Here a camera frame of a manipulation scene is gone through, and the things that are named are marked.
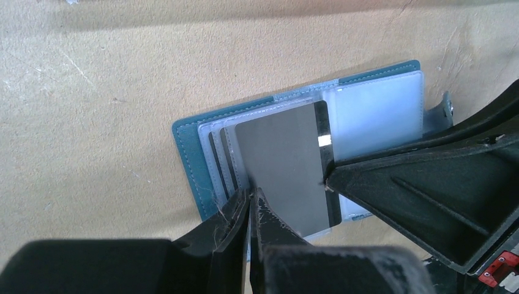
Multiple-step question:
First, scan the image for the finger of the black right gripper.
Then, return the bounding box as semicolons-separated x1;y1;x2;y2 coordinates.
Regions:
325;82;518;274

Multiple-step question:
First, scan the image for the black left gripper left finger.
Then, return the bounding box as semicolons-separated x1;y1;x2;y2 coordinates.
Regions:
1;190;251;293

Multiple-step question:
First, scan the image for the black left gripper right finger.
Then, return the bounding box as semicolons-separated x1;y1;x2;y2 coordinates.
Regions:
249;189;435;293

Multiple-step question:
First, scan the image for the blue card holder wallet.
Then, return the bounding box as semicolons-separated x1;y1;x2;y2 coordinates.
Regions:
172;60;453;223

